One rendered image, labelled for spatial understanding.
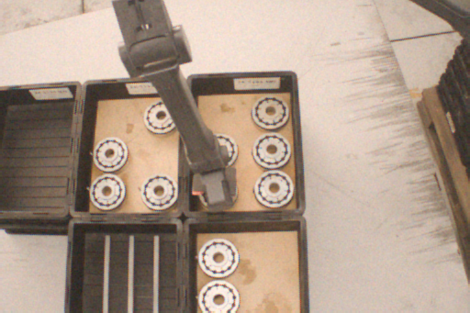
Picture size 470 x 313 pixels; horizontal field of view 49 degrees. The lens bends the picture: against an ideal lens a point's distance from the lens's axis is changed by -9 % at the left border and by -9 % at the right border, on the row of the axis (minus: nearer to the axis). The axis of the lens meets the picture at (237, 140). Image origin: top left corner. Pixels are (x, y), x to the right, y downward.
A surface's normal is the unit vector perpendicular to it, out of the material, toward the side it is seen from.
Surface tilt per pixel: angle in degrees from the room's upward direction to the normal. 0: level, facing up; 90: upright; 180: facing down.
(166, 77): 81
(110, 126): 0
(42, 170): 0
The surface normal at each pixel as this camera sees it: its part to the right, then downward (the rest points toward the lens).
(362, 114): -0.04, -0.39
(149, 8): 0.04, 0.43
